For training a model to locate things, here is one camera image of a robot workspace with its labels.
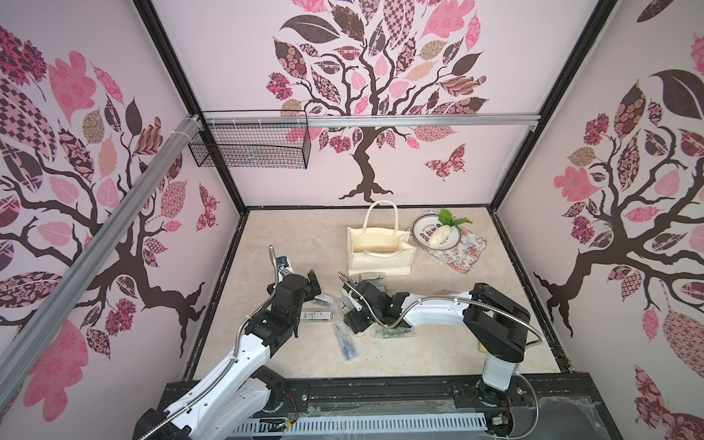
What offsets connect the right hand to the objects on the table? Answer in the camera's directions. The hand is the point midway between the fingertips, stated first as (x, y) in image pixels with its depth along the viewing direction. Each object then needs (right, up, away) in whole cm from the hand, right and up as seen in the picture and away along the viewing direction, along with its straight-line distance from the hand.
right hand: (351, 313), depth 87 cm
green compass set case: (+13, -5, -4) cm, 14 cm away
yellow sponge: (+26, +5, -38) cm, 46 cm away
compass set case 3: (-12, 0, 0) cm, 12 cm away
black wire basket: (-35, +60, +8) cm, 70 cm away
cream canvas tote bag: (+8, +21, -9) cm, 24 cm away
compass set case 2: (-10, +4, +3) cm, 11 cm away
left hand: (-15, +12, -6) cm, 20 cm away
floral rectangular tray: (+43, +18, +17) cm, 49 cm away
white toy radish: (+36, +26, +19) cm, 49 cm away
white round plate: (+30, +29, +26) cm, 49 cm away
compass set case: (+8, +10, +9) cm, 16 cm away
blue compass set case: (-1, -8, -4) cm, 9 cm away
